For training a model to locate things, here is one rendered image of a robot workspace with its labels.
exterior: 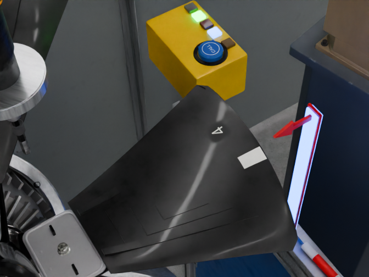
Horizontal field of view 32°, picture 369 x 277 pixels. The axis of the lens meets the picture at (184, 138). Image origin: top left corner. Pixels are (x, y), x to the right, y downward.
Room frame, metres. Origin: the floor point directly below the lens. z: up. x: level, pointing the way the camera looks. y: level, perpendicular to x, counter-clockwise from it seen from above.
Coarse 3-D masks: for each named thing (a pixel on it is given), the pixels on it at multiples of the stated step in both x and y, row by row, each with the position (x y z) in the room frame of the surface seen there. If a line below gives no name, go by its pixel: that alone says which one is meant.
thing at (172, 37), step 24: (168, 24) 0.80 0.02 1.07; (192, 24) 0.79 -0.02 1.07; (216, 24) 0.79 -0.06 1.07; (168, 48) 0.74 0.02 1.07; (192, 48) 0.74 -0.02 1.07; (240, 48) 0.73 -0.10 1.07; (168, 72) 0.75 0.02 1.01; (192, 72) 0.69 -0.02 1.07; (216, 72) 0.69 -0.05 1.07; (240, 72) 0.71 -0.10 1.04
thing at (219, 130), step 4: (220, 120) 0.48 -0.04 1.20; (216, 124) 0.48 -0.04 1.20; (220, 124) 0.48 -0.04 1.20; (224, 124) 0.48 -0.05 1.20; (212, 128) 0.47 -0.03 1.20; (216, 128) 0.47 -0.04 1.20; (220, 128) 0.47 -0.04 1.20; (224, 128) 0.47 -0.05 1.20; (208, 132) 0.47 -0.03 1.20; (212, 132) 0.47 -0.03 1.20; (216, 132) 0.47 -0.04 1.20; (220, 132) 0.47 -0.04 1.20; (224, 132) 0.47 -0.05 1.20; (228, 132) 0.47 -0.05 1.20; (208, 136) 0.46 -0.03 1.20; (212, 136) 0.46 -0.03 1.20; (216, 136) 0.46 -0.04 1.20; (220, 136) 0.46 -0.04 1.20; (224, 136) 0.46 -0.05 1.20; (212, 140) 0.46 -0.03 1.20; (216, 140) 0.46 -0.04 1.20
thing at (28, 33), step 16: (16, 0) 0.48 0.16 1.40; (32, 0) 0.48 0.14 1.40; (48, 0) 0.48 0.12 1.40; (64, 0) 0.48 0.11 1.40; (16, 16) 0.47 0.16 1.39; (32, 16) 0.47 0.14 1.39; (48, 16) 0.47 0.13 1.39; (16, 32) 0.46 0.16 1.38; (32, 32) 0.45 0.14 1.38; (48, 32) 0.45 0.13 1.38; (32, 48) 0.44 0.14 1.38; (48, 48) 0.44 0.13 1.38; (0, 128) 0.39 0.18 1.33; (0, 144) 0.37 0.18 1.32; (0, 160) 0.36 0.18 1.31; (0, 176) 0.35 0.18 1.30
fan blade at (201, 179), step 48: (192, 96) 0.51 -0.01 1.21; (144, 144) 0.46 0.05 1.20; (192, 144) 0.45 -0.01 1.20; (240, 144) 0.45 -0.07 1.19; (96, 192) 0.40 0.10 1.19; (144, 192) 0.39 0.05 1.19; (192, 192) 0.39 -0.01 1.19; (240, 192) 0.39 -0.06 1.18; (96, 240) 0.33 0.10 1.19; (144, 240) 0.33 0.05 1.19; (192, 240) 0.34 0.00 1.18; (240, 240) 0.34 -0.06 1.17; (288, 240) 0.35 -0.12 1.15
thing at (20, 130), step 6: (18, 120) 0.33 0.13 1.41; (12, 126) 0.32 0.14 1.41; (18, 126) 0.32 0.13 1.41; (24, 126) 0.33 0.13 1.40; (18, 132) 0.32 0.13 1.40; (24, 132) 0.32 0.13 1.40; (18, 138) 0.32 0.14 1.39; (24, 138) 0.33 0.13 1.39; (24, 144) 0.32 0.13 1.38; (24, 150) 0.32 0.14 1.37; (30, 150) 0.33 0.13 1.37
